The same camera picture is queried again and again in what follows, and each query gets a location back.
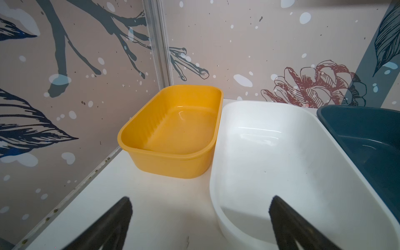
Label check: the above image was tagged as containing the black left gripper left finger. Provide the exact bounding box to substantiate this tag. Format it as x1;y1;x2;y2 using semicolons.
64;196;133;250

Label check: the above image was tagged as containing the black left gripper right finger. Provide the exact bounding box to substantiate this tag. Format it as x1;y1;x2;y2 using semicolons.
269;195;339;250

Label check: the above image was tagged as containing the white plastic bin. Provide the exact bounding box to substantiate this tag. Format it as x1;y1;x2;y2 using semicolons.
209;101;400;250

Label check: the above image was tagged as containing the yellow plastic bin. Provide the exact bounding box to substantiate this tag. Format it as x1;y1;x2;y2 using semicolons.
117;85;224;179

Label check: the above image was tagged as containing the dark teal plastic bin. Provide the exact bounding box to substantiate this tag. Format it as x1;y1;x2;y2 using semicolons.
317;105;400;219

